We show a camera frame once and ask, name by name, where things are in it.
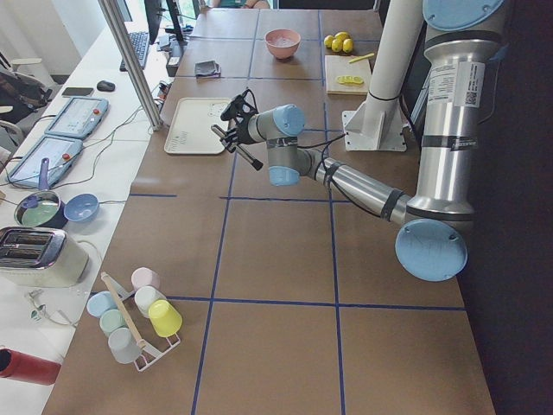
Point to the black smartphone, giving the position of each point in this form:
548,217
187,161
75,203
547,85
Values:
78,91

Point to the red bottle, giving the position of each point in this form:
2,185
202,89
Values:
28,368

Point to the black keyboard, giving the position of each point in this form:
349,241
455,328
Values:
140,43

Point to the cream bear tray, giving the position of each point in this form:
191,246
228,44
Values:
190,129

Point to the pink bowl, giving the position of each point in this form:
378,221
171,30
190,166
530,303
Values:
283,53

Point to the blue bowl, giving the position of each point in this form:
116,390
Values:
82,208

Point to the pink cup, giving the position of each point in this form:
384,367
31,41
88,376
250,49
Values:
144,276

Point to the teach pendant tablet far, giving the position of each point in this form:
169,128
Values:
79,117

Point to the cream toaster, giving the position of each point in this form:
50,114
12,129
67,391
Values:
41,257

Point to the teach pendant tablet near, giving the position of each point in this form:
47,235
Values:
61,152

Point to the white wire cup rack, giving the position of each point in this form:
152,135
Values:
151,353

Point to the green cup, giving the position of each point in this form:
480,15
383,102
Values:
110,321

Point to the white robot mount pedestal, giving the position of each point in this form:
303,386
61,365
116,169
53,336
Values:
377,125

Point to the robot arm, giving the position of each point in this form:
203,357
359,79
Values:
460,38

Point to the wooden cutting board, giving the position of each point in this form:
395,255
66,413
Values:
338,65

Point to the whole lemon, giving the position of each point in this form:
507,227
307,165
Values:
328,41
347,46
342,36
337,45

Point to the white cup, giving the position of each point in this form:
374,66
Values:
145,296

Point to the grey cup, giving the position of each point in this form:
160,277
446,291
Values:
123,346

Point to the yellow green knife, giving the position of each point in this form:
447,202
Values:
361,58

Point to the yellow cup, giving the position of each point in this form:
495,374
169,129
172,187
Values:
165,318

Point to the teach pendant tablet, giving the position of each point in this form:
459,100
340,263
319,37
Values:
61,152
79,117

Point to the pile of clear ice cubes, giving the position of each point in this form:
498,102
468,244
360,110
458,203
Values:
281,41

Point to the grey folded cloth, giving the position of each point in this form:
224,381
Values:
207,69

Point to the steel muddler with black tip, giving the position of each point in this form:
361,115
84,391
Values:
255,163

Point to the black computer mouse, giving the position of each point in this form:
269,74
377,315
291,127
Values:
105,86

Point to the blue cup on rack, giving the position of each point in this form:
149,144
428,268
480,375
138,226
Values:
100,303

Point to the blue saucepan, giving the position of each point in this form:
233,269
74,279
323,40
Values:
43,208

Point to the lemon slices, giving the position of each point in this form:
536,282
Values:
349,80

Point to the aluminium frame post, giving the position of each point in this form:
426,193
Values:
116,24

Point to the black monitor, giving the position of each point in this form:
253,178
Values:
154,10

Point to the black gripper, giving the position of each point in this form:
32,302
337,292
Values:
242,130

